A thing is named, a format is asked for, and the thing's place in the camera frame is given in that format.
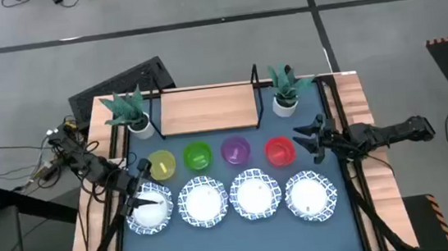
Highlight artificial plant in white pot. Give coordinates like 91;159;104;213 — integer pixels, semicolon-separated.
98;84;156;144
266;59;318;120

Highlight wooden shelf with black frame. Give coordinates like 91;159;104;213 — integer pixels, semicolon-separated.
145;62;267;141

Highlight yellow translucent plastic bowl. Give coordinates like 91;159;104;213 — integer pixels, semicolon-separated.
144;148;179;182

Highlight green translucent plastic bowl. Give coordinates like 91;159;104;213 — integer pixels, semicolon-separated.
181;139;215;173

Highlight blue white patterned bowl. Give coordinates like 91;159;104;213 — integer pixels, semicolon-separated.
121;179;176;238
175;173;233;231
226;166;285;224
281;167;341;226

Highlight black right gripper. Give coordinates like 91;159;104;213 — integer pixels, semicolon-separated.
290;111;354;167

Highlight purple translucent plastic bowl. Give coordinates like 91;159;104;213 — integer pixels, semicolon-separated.
219;134;254;167

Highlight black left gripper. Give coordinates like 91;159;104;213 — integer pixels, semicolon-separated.
113;156;162;218

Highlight black aluminium rig frame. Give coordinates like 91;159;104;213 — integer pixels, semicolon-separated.
56;65;418;251

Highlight tangled cable bundle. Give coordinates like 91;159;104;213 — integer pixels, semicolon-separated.
0;113;90;196

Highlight red translucent plastic bowl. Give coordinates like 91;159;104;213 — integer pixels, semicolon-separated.
263;135;298;168

